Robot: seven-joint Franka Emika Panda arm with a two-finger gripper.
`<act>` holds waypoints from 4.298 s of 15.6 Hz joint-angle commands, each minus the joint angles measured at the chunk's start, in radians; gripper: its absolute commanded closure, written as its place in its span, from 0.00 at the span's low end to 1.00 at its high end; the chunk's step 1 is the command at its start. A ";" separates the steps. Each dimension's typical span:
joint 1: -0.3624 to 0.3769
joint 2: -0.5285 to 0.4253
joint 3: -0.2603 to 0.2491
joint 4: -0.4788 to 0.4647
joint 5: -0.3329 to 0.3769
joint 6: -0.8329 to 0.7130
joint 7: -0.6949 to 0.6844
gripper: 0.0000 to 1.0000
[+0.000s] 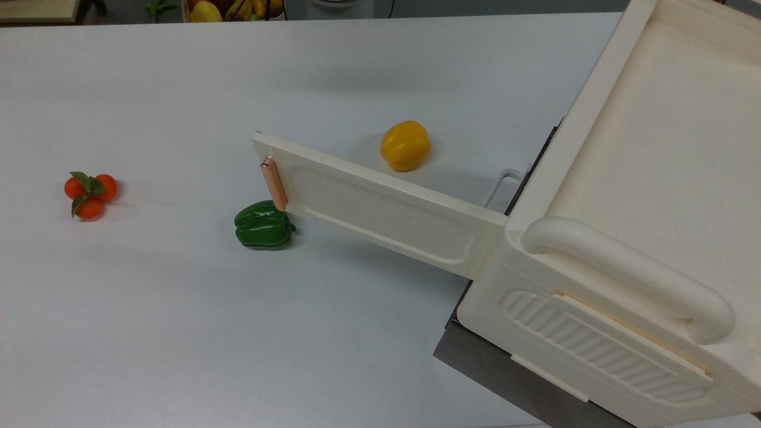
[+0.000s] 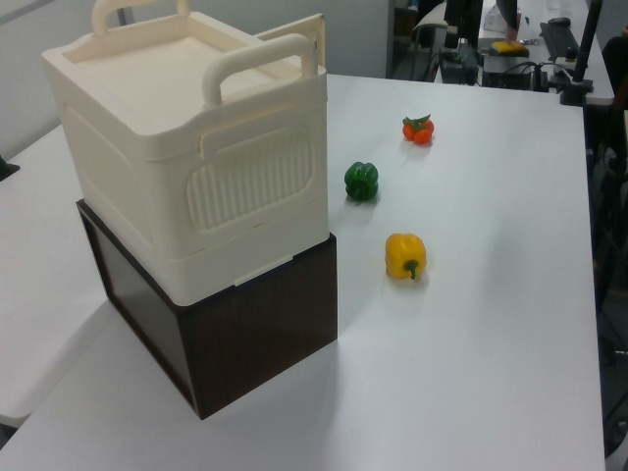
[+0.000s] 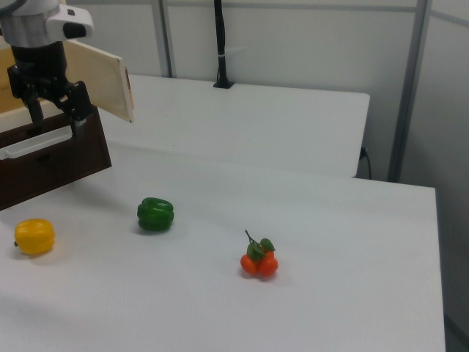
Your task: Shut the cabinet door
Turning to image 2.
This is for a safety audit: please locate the black pole with clamp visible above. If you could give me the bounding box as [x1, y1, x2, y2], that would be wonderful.
[558, 0, 603, 106]

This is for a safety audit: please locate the black office chair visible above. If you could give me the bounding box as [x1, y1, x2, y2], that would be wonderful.
[599, 33, 628, 114]

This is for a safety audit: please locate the black clamp foot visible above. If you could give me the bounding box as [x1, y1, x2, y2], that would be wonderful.
[0, 155, 22, 183]

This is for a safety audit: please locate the dark brown wooden box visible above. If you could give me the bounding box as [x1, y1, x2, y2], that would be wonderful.
[76, 198, 340, 421]

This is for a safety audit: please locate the cream cabinet door with handle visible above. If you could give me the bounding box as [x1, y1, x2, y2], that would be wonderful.
[254, 13, 327, 68]

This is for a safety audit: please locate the cream plastic cabinet with handles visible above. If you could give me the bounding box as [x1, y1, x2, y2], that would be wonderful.
[40, 0, 329, 308]

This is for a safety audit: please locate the person in dark sleeve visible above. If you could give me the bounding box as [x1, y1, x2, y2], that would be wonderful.
[494, 0, 522, 42]

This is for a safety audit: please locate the black electronics box with cables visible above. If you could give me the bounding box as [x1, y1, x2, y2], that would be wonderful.
[481, 52, 550, 91]

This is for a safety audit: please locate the orange tomato cluster with leaves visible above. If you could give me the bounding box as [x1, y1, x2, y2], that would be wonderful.
[401, 113, 437, 145]

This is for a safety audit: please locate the green bell pepper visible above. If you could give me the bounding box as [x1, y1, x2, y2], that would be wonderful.
[343, 161, 381, 202]

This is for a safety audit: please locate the black keyboard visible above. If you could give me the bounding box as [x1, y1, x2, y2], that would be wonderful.
[539, 21, 579, 61]

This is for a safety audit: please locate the beige chair back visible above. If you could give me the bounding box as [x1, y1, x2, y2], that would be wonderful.
[410, 9, 446, 51]

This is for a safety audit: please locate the yellow bell pepper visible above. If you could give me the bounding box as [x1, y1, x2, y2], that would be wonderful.
[384, 232, 428, 282]

